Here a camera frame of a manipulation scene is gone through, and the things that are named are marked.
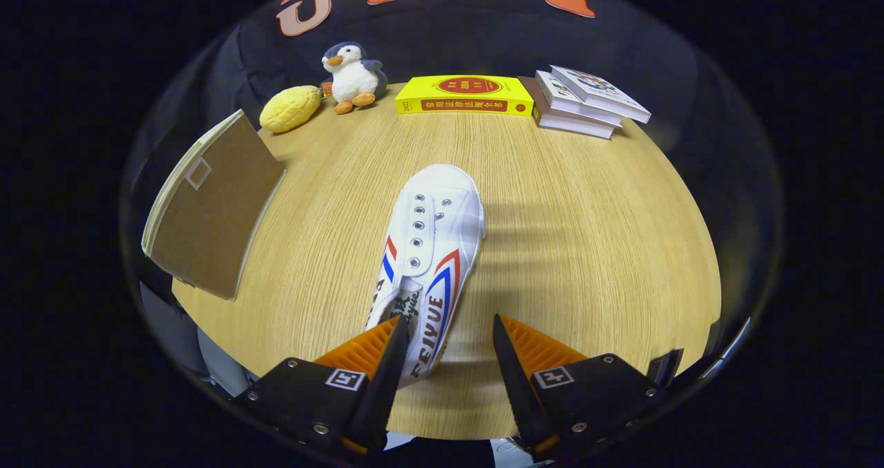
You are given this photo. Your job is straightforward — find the grey furniture frame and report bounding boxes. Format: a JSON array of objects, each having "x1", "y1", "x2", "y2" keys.
[{"x1": 140, "y1": 282, "x2": 251, "y2": 394}]

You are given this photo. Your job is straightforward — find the thick yellow book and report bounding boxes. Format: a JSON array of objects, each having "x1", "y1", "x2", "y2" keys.
[{"x1": 394, "y1": 75, "x2": 535, "y2": 117}]

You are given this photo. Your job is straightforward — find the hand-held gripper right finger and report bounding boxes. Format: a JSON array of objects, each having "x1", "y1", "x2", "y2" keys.
[{"x1": 492, "y1": 313, "x2": 662, "y2": 458}]

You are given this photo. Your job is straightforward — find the white paperback book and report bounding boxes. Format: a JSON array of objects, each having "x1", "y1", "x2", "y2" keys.
[{"x1": 535, "y1": 70, "x2": 623, "y2": 128}]

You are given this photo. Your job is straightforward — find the brown fabric storage box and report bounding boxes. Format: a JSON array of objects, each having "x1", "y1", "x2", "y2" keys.
[{"x1": 142, "y1": 109, "x2": 288, "y2": 302}]

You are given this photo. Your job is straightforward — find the brown cover book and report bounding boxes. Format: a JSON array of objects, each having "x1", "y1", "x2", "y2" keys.
[{"x1": 518, "y1": 76, "x2": 616, "y2": 140}]

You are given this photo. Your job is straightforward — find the white canvas shoe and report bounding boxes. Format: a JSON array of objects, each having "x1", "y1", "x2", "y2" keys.
[{"x1": 364, "y1": 164, "x2": 487, "y2": 389}]

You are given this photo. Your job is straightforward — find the black backdrop cloth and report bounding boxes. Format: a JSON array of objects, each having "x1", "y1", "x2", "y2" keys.
[{"x1": 200, "y1": 0, "x2": 698, "y2": 103}]

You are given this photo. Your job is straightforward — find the yellow bread plush toy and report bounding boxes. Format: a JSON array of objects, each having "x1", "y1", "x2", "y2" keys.
[{"x1": 260, "y1": 86, "x2": 323, "y2": 135}]

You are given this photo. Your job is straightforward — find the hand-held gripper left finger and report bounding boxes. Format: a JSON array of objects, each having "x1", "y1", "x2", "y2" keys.
[{"x1": 230, "y1": 315, "x2": 410, "y2": 457}]

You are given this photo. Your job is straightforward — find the penguin plush toy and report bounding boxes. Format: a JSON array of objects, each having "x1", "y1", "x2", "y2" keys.
[{"x1": 320, "y1": 41, "x2": 390, "y2": 115}]

